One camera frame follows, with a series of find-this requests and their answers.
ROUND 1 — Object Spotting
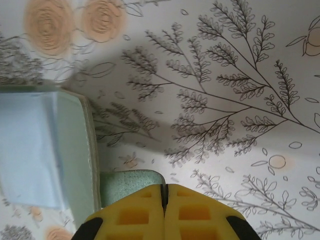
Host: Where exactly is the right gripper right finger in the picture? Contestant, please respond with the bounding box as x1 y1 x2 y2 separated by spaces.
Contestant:
163 183 260 240

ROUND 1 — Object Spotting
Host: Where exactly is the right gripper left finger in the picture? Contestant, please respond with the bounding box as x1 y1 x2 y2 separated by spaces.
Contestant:
73 183 168 240

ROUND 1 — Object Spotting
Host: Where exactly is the green card holder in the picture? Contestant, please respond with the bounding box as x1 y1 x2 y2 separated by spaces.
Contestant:
0 84 166 228

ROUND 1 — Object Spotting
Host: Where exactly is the floral patterned table cover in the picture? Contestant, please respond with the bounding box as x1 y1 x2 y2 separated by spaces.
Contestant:
0 0 320 240

